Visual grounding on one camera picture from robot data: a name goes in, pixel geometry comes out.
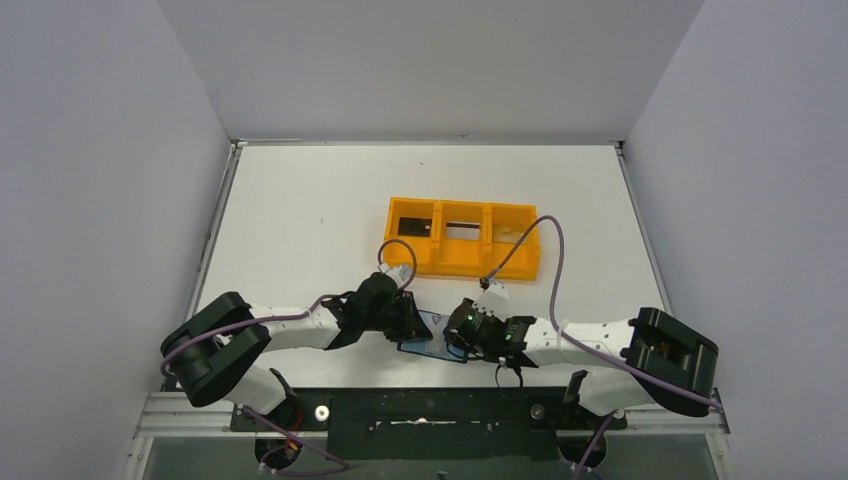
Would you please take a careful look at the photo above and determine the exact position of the blue leather card holder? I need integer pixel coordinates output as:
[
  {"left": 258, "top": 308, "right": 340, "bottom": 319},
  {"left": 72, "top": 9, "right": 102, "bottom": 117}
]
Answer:
[{"left": 397, "top": 310, "right": 469, "bottom": 364}]

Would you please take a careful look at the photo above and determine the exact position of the black VIP credit card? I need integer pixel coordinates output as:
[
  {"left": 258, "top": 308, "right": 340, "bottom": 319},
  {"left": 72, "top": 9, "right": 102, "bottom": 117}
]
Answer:
[{"left": 397, "top": 217, "right": 432, "bottom": 238}]

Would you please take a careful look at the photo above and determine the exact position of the orange three-compartment tray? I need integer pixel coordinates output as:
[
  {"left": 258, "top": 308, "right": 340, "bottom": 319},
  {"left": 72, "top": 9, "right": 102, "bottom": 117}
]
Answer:
[{"left": 380, "top": 197, "right": 541, "bottom": 282}]

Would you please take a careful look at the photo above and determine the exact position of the gold credit card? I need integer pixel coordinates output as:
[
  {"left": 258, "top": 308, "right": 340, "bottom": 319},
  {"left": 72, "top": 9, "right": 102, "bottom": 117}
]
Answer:
[{"left": 492, "top": 225, "right": 529, "bottom": 244}]

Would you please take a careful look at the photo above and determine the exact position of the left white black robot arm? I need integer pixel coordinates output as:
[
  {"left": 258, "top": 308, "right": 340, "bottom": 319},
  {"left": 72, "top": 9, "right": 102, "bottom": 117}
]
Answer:
[{"left": 160, "top": 267, "right": 433, "bottom": 427}]

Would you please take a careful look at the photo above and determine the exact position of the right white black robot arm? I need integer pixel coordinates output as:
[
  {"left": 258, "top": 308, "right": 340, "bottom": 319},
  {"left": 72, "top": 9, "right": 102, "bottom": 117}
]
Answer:
[{"left": 443, "top": 299, "right": 721, "bottom": 427}]

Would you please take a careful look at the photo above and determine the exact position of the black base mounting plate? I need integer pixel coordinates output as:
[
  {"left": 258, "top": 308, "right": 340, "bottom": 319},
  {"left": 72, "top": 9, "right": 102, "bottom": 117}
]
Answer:
[{"left": 230, "top": 386, "right": 627, "bottom": 467}]

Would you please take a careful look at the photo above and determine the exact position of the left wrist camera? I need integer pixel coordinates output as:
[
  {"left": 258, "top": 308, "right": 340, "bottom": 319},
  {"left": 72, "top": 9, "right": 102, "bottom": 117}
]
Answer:
[{"left": 378, "top": 263, "right": 414, "bottom": 289}]

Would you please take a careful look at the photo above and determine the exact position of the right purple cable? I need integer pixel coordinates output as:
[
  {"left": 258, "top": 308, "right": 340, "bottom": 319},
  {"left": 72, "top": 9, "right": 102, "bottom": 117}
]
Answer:
[{"left": 480, "top": 215, "right": 725, "bottom": 411}]

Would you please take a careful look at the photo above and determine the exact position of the purple cable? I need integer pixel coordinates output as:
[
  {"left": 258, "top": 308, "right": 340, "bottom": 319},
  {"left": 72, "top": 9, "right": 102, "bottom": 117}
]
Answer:
[
  {"left": 480, "top": 215, "right": 725, "bottom": 411},
  {"left": 158, "top": 239, "right": 419, "bottom": 478}
]

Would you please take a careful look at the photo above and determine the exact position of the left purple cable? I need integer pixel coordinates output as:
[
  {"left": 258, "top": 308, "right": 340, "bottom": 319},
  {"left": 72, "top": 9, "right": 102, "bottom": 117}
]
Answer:
[{"left": 158, "top": 239, "right": 419, "bottom": 478}]

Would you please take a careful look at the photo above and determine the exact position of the aluminium frame rail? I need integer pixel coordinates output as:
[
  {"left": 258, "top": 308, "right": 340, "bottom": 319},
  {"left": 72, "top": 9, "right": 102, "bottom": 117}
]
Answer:
[{"left": 135, "top": 392, "right": 233, "bottom": 438}]

